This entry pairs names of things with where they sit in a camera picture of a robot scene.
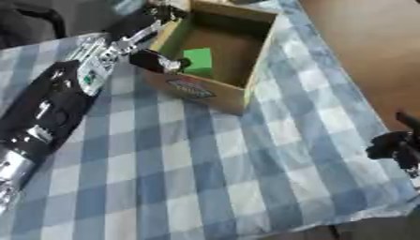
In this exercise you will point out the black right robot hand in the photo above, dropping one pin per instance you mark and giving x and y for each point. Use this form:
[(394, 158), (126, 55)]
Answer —
[(391, 145)]

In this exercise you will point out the green block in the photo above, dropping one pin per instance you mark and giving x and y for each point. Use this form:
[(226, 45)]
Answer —
[(199, 61)]

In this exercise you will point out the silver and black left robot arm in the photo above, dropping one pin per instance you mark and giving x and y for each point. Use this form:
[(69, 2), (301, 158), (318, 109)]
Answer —
[(52, 103)]

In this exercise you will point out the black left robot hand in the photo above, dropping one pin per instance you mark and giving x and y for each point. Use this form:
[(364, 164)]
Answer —
[(156, 62)]

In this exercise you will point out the black chair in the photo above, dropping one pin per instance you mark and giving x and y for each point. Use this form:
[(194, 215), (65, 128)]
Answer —
[(33, 12)]

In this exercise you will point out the tan cardboard box, green inside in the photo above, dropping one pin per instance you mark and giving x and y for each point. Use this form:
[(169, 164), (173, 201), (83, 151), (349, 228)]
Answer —
[(227, 90)]

